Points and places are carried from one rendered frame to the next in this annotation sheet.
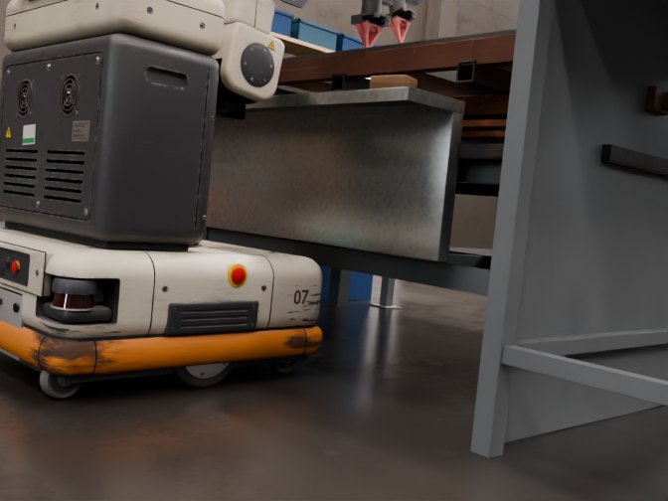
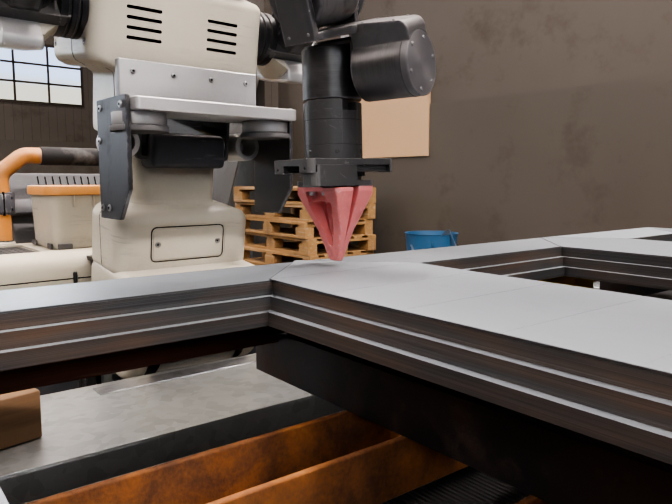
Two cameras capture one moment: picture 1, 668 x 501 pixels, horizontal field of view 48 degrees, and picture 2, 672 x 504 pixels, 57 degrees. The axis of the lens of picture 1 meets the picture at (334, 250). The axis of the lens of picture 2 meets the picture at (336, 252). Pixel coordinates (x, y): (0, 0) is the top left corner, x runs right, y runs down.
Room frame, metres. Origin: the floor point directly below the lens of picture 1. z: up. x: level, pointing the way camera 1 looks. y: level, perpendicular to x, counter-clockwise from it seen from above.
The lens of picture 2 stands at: (2.25, -0.66, 0.94)
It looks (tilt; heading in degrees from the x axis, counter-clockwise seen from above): 7 degrees down; 95
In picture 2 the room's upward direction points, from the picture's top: straight up
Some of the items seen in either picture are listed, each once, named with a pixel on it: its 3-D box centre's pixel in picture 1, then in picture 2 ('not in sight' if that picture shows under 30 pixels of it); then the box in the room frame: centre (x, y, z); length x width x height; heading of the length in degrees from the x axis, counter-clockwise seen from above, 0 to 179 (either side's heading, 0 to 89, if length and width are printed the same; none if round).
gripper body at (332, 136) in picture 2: (371, 9); (333, 140); (2.20, -0.04, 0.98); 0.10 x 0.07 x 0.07; 43
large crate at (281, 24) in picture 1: (255, 21); not in sight; (6.31, 0.82, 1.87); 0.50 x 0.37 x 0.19; 135
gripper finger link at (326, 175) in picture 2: (371, 34); (325, 214); (2.19, -0.05, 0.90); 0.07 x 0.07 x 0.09; 43
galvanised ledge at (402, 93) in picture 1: (263, 109); (355, 365); (2.21, 0.24, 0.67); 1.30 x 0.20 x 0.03; 43
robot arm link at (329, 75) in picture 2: not in sight; (336, 76); (2.20, -0.04, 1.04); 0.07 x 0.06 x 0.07; 150
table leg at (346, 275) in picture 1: (345, 225); not in sight; (3.15, -0.04, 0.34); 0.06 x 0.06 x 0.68; 43
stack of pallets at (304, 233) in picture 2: not in sight; (303, 232); (1.45, 5.27, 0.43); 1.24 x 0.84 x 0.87; 135
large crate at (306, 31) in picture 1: (304, 37); not in sight; (6.70, 0.44, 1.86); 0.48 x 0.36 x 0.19; 135
